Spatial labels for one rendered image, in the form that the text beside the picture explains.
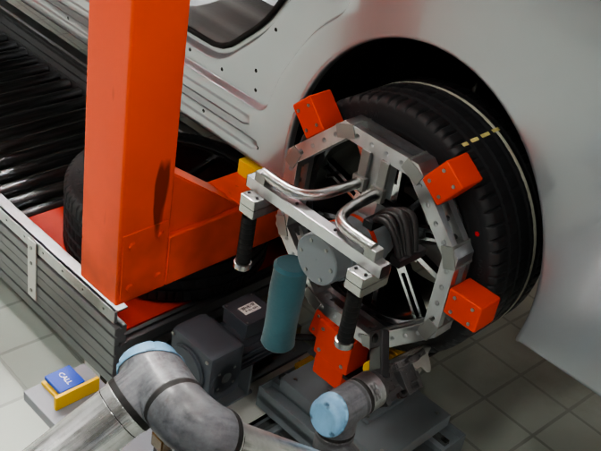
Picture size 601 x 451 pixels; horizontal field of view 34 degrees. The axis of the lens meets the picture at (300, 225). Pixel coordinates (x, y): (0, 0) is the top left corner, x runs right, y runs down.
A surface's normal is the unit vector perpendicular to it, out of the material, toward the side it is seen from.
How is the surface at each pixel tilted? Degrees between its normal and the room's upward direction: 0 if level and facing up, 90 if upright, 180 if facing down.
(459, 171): 35
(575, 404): 0
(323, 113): 45
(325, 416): 85
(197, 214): 90
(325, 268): 90
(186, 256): 90
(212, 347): 0
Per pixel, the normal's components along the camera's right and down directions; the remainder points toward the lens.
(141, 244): 0.69, 0.48
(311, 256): -0.71, 0.30
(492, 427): 0.15, -0.82
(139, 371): -0.34, -0.55
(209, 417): 0.47, -0.47
